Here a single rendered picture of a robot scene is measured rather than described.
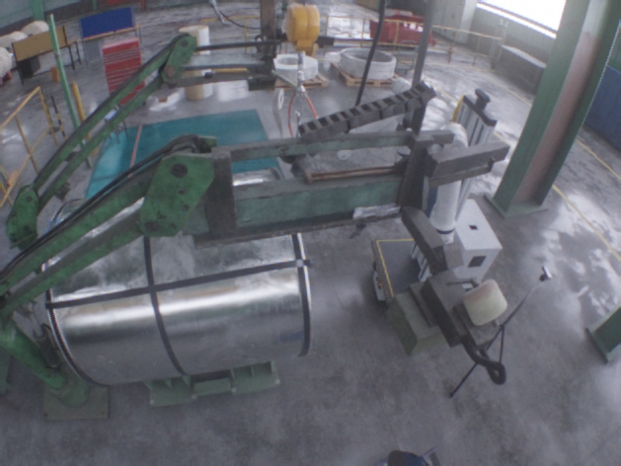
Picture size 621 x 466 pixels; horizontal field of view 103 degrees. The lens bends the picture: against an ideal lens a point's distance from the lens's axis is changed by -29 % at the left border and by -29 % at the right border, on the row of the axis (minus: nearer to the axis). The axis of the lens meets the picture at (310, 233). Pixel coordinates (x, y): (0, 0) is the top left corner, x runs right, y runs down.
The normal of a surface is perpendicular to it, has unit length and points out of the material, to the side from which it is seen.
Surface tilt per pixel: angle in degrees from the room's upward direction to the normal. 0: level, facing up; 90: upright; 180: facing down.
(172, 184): 90
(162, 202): 90
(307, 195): 90
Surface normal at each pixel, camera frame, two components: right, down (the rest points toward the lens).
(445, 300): 0.06, -0.71
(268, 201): 0.28, 0.69
